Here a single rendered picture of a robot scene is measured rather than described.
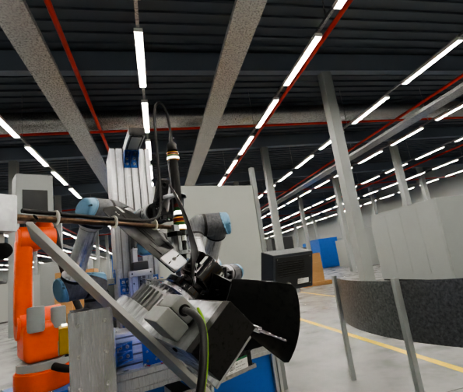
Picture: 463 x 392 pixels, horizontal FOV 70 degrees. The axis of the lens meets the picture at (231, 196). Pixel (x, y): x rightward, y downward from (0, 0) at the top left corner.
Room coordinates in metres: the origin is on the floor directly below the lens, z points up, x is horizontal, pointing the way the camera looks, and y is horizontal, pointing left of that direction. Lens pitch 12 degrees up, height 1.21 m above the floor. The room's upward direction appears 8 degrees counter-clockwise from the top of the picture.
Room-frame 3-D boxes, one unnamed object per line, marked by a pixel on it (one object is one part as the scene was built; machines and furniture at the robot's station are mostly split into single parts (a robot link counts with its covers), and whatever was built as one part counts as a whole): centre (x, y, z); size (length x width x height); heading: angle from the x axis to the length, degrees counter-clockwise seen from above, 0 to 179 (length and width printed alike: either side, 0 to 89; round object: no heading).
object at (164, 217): (1.24, 0.27, 1.44); 0.12 x 0.08 x 0.09; 40
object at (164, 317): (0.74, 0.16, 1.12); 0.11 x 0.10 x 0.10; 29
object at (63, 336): (1.32, 0.62, 1.02); 0.16 x 0.10 x 0.11; 119
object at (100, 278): (1.79, 0.78, 1.20); 0.13 x 0.12 x 0.14; 146
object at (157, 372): (1.51, 0.28, 0.82); 0.90 x 0.04 x 0.08; 119
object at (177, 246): (1.14, 0.19, 1.32); 0.09 x 0.07 x 0.10; 155
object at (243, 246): (3.19, 0.25, 1.10); 1.21 x 0.05 x 2.20; 119
